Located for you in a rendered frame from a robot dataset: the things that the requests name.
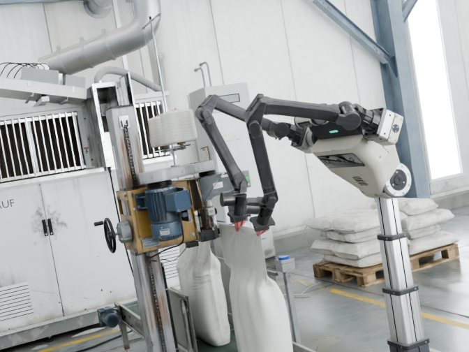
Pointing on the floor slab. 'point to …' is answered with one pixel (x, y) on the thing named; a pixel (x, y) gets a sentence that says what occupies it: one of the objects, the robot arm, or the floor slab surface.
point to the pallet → (367, 278)
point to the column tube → (151, 324)
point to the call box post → (292, 307)
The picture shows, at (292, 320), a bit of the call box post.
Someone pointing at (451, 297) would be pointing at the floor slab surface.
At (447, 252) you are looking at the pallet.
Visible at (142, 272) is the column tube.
